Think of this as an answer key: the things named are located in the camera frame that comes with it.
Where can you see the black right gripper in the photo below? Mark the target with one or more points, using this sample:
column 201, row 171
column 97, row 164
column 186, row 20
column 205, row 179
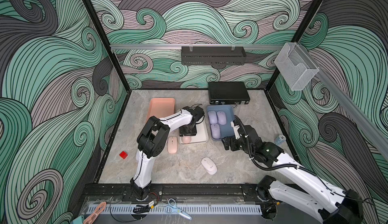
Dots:
column 226, row 142

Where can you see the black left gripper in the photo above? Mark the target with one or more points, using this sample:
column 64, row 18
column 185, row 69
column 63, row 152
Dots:
column 182, row 133

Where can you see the purple mouse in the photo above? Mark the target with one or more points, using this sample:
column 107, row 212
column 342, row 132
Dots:
column 213, row 118
column 215, row 131
column 221, row 116

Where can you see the blue storage tray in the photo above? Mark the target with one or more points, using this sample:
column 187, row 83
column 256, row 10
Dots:
column 226, row 130

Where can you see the cream storage tray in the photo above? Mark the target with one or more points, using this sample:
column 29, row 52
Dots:
column 201, row 137

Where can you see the pink mouse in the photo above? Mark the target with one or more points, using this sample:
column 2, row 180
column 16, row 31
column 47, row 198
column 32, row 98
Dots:
column 186, row 139

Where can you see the peach mouse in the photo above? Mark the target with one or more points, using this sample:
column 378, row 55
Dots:
column 172, row 144

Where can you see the pink storage tray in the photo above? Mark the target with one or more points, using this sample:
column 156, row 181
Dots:
column 161, row 108

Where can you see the white mouse with logo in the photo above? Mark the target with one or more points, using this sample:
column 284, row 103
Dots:
column 209, row 165

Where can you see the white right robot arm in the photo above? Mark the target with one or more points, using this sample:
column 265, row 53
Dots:
column 314, row 196

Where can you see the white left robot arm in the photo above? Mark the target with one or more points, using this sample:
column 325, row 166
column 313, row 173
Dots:
column 152, row 140

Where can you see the black ribbed briefcase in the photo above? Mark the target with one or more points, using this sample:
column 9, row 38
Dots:
column 229, row 93

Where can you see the red small cube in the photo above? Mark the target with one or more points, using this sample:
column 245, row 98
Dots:
column 123, row 155

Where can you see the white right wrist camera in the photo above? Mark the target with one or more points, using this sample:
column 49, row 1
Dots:
column 235, row 127

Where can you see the black wall shelf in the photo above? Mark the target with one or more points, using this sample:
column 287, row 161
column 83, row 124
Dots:
column 213, row 55

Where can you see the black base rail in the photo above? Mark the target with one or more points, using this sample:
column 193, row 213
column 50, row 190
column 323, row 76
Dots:
column 246, row 192

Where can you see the clear plastic wall holder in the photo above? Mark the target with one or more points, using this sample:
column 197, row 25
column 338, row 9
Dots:
column 296, row 66

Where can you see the blue handled scissors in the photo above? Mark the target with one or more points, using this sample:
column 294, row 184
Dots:
column 172, row 208

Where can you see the white slotted cable duct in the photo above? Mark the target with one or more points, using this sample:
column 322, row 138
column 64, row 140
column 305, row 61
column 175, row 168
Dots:
column 195, row 209

